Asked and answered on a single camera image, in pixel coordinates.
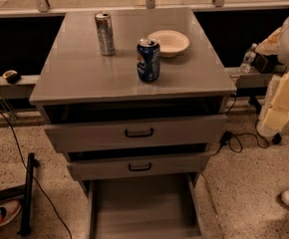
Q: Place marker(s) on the clear water bottle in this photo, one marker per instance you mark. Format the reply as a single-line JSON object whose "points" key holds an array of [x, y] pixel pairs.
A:
{"points": [[248, 58]]}

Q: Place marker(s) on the black stand leg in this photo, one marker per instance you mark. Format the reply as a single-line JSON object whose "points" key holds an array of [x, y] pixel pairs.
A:
{"points": [[32, 163]]}

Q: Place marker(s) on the black table leg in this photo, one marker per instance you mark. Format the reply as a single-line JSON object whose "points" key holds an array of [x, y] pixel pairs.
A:
{"points": [[276, 139]]}

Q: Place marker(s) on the bottom drawer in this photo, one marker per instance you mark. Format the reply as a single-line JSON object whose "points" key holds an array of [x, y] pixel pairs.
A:
{"points": [[148, 207]]}

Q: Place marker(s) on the middle drawer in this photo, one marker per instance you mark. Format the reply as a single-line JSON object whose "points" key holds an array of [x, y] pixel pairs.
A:
{"points": [[123, 167]]}

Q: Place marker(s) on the silver redbull can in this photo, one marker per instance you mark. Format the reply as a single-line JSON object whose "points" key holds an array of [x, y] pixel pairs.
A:
{"points": [[105, 34]]}

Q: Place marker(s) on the tape measure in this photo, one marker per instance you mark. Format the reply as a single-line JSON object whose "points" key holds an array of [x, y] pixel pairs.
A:
{"points": [[11, 76]]}

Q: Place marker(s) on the drawer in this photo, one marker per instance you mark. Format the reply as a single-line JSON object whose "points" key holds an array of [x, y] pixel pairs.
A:
{"points": [[123, 167], [105, 135], [148, 207]]}

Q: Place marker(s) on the orange white left sneaker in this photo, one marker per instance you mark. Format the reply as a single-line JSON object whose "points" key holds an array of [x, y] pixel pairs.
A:
{"points": [[8, 211]]}

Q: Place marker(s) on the grey drawer cabinet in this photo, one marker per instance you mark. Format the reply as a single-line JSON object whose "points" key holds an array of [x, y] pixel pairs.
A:
{"points": [[78, 84]]}

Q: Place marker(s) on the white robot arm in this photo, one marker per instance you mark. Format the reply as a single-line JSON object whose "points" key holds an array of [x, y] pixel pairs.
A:
{"points": [[283, 51]]}

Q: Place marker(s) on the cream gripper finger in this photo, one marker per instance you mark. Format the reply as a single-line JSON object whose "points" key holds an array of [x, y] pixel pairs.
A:
{"points": [[274, 114], [269, 46]]}

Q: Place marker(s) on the white bowl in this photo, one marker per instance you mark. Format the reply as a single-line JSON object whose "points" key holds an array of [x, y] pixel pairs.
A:
{"points": [[171, 42]]}

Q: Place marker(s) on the top drawer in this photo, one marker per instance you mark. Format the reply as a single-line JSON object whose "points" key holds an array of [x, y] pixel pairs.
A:
{"points": [[105, 135]]}

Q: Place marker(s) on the blue pepsi can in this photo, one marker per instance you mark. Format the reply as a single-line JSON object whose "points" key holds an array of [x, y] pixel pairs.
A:
{"points": [[148, 63]]}

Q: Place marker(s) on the small black box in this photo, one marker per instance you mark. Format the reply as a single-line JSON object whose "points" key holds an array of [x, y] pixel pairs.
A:
{"points": [[265, 64]]}

